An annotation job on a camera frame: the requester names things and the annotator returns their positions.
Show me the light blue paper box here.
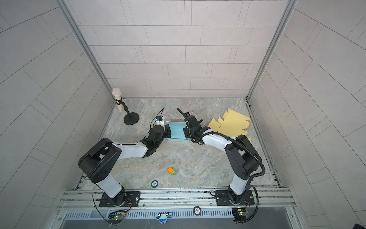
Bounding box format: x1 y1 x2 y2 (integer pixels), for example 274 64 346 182
167 122 189 142

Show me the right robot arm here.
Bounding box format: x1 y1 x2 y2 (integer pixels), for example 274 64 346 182
182 113 266 204

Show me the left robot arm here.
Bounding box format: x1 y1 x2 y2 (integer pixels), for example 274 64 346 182
78 124 172 207

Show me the yellow paper box stack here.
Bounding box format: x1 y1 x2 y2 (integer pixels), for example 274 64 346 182
208 109 251 137

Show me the black microphone stand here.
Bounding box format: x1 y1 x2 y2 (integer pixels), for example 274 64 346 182
115 98 140 126

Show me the orange green toy block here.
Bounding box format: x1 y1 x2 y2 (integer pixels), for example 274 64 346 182
168 168 176 176

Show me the beige microphone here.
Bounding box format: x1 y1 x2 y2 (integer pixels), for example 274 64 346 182
112 87 124 113

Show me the round black white disc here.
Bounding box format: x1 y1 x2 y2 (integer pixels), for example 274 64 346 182
193 206 202 216

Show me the blue sticker marker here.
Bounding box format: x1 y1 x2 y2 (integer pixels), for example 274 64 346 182
155 212 172 225

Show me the left green circuit board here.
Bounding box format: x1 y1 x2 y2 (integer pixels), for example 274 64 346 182
108 210 126 225

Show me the green circuit board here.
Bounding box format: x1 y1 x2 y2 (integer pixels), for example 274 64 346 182
232 208 248 222
108 210 126 225

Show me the right green circuit board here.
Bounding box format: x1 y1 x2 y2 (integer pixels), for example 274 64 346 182
232 208 248 222

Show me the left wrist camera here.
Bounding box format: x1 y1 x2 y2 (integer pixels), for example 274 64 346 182
155 115 165 127

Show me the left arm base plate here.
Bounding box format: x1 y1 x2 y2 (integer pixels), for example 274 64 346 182
96 191 141 208

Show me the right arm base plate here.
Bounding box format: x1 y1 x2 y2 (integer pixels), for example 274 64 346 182
214 190 255 206

